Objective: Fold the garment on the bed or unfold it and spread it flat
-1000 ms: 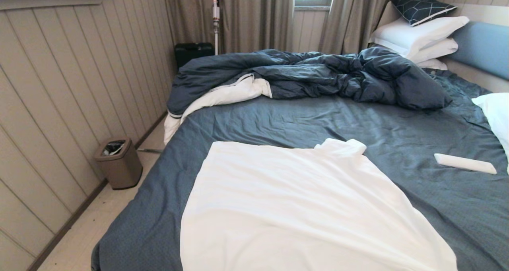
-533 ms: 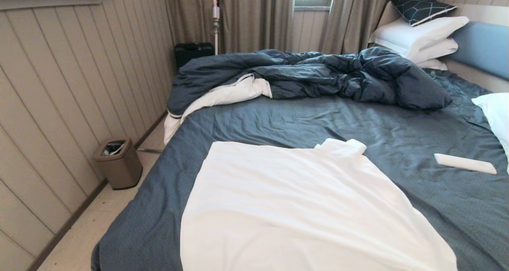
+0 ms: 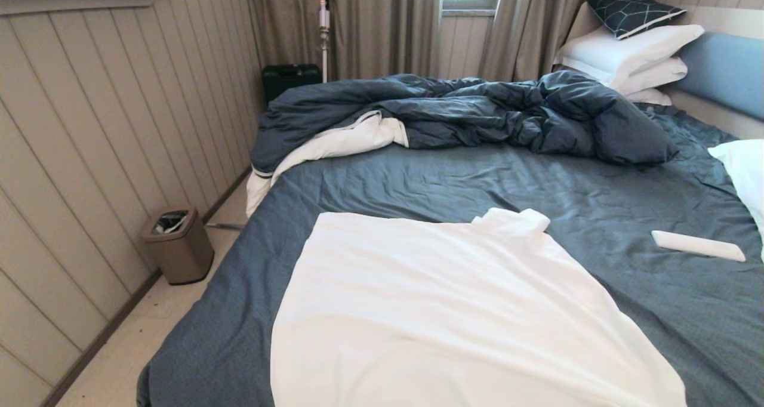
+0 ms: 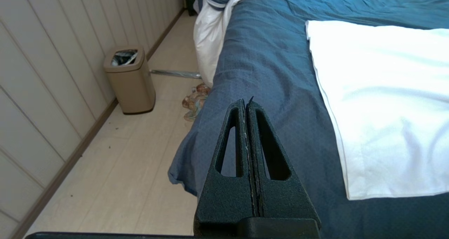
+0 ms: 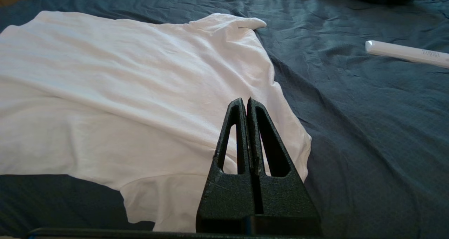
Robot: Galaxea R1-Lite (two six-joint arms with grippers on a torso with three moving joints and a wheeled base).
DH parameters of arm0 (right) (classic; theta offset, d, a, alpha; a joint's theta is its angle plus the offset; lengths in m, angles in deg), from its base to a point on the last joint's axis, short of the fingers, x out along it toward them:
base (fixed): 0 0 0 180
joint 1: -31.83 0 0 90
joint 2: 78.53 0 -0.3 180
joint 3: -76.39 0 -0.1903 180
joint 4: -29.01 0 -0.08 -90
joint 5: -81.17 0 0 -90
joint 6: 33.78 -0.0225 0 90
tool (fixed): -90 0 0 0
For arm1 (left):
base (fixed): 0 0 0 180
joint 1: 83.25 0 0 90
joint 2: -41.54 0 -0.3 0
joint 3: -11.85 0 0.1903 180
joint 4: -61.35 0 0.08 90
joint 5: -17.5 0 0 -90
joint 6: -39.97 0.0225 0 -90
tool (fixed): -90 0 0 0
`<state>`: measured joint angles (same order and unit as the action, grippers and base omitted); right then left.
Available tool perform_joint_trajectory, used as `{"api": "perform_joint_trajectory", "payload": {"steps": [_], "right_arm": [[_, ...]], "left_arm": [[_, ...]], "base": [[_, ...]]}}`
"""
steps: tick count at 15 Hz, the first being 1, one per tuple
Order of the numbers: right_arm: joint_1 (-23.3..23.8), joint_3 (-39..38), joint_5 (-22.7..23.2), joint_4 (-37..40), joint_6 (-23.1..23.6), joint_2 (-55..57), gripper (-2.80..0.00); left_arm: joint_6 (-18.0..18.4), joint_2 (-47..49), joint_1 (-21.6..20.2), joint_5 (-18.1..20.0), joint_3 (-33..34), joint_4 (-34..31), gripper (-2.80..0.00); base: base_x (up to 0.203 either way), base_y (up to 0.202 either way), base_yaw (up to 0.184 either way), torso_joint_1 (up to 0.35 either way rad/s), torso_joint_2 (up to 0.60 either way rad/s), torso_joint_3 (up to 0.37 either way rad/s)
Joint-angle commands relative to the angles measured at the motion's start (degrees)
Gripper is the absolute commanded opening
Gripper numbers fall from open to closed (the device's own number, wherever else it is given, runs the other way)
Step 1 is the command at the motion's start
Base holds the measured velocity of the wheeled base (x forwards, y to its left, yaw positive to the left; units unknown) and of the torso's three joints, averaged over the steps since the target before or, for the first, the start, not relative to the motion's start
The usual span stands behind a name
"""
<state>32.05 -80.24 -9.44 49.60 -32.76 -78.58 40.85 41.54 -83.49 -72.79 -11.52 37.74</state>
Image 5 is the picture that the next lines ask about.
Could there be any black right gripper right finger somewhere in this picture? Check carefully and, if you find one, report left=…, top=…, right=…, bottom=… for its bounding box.
left=246, top=97, right=322, bottom=236

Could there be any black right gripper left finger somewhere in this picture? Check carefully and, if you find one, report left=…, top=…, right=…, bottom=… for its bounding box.
left=196, top=98, right=255, bottom=233

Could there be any white t-shirt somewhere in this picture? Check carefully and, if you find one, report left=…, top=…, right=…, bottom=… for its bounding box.
left=0, top=11, right=312, bottom=233

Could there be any blue patterned bed sheet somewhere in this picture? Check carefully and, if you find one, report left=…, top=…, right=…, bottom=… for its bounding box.
left=0, top=0, right=449, bottom=239

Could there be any long white remote control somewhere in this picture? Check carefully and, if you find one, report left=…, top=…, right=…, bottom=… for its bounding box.
left=365, top=40, right=449, bottom=69

